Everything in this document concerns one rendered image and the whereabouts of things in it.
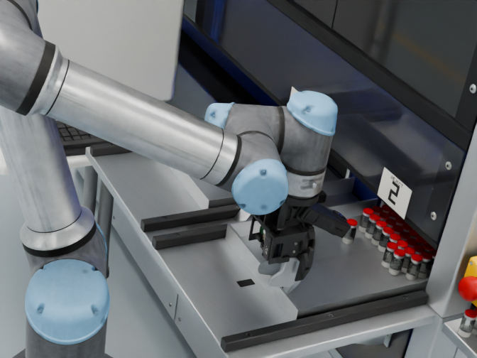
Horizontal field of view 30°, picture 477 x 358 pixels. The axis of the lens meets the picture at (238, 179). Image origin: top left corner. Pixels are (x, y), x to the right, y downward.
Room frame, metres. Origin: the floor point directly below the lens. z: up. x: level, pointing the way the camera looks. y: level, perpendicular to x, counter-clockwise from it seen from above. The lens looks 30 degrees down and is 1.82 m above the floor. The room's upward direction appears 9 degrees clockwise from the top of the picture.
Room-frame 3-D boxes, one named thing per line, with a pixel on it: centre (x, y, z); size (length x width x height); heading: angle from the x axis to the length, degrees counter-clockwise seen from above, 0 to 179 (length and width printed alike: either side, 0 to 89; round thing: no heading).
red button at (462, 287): (1.18, -0.40, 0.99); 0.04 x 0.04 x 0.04; 32
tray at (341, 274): (1.35, -0.21, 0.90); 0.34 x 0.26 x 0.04; 122
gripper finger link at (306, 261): (1.19, -0.12, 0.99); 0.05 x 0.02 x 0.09; 32
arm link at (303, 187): (1.20, -0.09, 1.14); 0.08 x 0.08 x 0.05
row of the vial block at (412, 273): (1.41, -0.30, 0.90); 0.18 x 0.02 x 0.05; 32
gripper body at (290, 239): (1.20, -0.09, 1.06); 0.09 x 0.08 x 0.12; 122
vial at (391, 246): (1.37, -0.30, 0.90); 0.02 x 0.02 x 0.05
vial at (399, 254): (1.35, -0.31, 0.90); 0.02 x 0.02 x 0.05
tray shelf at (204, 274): (1.46, -0.06, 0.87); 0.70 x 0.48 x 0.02; 32
